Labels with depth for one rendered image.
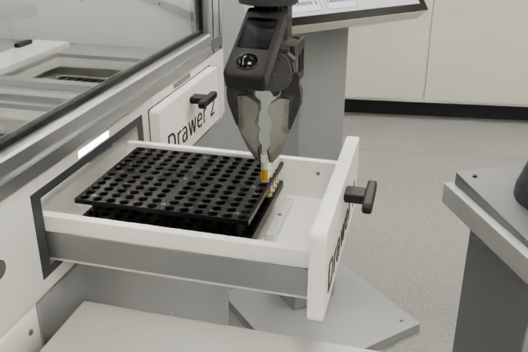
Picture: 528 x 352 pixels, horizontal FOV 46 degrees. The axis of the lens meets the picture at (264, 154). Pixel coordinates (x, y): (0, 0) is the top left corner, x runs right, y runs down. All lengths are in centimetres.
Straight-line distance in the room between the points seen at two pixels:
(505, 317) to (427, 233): 145
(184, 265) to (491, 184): 61
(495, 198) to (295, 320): 101
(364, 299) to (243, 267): 140
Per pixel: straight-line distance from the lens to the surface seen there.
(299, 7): 152
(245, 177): 81
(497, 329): 117
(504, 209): 107
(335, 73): 173
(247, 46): 68
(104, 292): 95
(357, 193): 75
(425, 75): 378
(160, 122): 100
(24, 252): 76
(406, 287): 223
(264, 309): 201
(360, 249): 241
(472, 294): 122
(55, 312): 84
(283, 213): 83
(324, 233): 63
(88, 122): 83
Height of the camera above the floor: 124
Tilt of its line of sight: 23 degrees down
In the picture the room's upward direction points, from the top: straight up
